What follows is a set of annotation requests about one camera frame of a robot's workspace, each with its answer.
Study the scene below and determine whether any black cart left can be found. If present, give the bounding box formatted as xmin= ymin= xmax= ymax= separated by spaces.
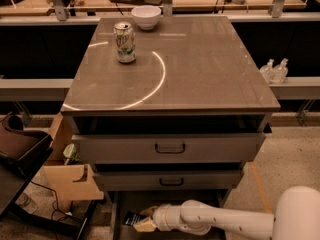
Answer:
xmin=0 ymin=113 xmax=98 ymax=240

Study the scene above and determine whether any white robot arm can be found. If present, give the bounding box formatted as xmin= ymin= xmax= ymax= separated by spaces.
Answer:
xmin=134 ymin=186 xmax=320 ymax=240

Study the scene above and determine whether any right clear sanitizer bottle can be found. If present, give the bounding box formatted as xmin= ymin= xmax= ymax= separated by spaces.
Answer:
xmin=271 ymin=58 xmax=288 ymax=84

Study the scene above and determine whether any middle grey drawer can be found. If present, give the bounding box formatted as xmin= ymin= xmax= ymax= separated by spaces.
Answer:
xmin=93 ymin=170 xmax=242 ymax=191

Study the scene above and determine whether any top grey drawer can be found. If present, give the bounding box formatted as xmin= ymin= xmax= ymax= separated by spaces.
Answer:
xmin=72 ymin=133 xmax=265 ymax=164

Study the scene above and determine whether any cardboard box with cutout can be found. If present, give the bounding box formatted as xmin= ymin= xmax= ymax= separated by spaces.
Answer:
xmin=43 ymin=113 xmax=104 ymax=212

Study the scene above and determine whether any grey drawer cabinet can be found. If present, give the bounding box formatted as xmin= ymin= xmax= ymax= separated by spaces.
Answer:
xmin=60 ymin=14 xmax=281 ymax=240

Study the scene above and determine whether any bottom open grey drawer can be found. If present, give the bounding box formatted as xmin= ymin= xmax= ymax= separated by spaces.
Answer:
xmin=110 ymin=190 xmax=226 ymax=240

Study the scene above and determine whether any blue rxbar wrapper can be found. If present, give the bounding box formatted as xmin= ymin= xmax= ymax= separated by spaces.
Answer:
xmin=122 ymin=211 xmax=146 ymax=226

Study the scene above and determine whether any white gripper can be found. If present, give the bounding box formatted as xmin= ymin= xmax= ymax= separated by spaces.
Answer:
xmin=133 ymin=204 xmax=184 ymax=232

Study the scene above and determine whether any white ceramic bowl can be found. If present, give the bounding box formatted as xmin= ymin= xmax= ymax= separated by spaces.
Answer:
xmin=131 ymin=5 xmax=161 ymax=30

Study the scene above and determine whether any left clear sanitizer bottle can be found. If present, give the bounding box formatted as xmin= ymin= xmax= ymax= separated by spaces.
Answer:
xmin=260 ymin=59 xmax=274 ymax=83

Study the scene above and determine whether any clear sanitizer bottle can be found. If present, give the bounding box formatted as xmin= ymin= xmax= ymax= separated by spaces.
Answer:
xmin=271 ymin=58 xmax=288 ymax=84
xmin=260 ymin=59 xmax=274 ymax=83

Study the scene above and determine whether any green soda can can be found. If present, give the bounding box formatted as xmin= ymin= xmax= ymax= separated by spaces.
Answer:
xmin=113 ymin=21 xmax=136 ymax=64

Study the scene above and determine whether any black floor cable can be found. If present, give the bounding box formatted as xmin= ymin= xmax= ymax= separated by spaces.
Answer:
xmin=30 ymin=180 xmax=84 ymax=224

